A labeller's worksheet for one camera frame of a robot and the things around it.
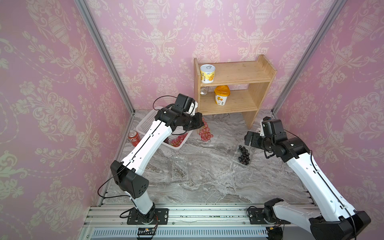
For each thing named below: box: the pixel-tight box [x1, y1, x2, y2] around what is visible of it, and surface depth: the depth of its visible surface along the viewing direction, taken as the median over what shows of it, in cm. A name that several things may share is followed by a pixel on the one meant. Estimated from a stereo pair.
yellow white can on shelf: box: [200, 64, 216, 84], surface depth 74 cm
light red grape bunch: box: [199, 117, 214, 142], surface depth 80 cm
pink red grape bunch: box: [164, 133, 188, 147], surface depth 102 cm
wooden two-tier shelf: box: [194, 54, 278, 130], surface depth 87 cm
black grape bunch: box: [238, 145, 250, 166], surface depth 93 cm
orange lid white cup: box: [214, 85, 231, 106], surface depth 91 cm
